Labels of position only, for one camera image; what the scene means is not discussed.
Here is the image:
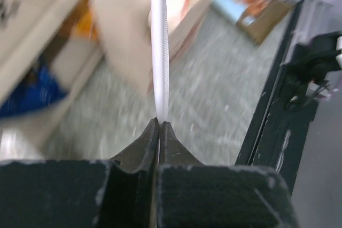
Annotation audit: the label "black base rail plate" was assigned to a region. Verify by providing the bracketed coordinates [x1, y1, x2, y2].
[235, 0, 342, 196]

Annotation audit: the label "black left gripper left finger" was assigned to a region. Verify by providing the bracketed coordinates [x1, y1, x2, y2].
[1, 119, 159, 227]

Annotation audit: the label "orange snack bag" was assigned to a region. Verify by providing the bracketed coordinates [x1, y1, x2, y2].
[73, 10, 98, 42]

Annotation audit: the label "single white straw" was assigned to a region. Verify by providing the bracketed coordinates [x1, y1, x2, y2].
[151, 0, 169, 124]

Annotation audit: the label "brown chips bag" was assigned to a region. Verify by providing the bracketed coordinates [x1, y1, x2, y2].
[212, 0, 293, 45]

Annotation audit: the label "paper takeout bag orange handles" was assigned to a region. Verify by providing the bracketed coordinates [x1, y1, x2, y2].
[89, 0, 211, 95]

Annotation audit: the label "cream two-tier shelf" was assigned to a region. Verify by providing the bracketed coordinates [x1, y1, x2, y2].
[1, 0, 103, 160]

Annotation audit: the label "blue snack bag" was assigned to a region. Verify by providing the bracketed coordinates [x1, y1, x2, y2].
[1, 60, 68, 119]

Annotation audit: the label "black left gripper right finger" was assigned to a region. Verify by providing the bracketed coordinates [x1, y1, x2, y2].
[156, 122, 298, 227]

